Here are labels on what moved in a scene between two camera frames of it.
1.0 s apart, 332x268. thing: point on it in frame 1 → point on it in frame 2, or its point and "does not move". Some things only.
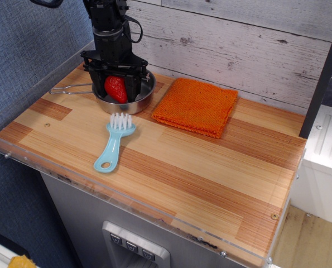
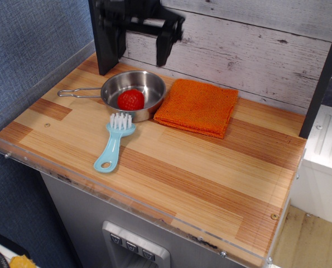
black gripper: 113,54 → 148,15
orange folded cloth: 200,109 does not move
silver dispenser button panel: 125,248 does not move
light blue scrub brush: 120,124 does not move
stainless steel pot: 140,105 → 153,89
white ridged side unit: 318,189 does not move
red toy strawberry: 115,86 → 131,100
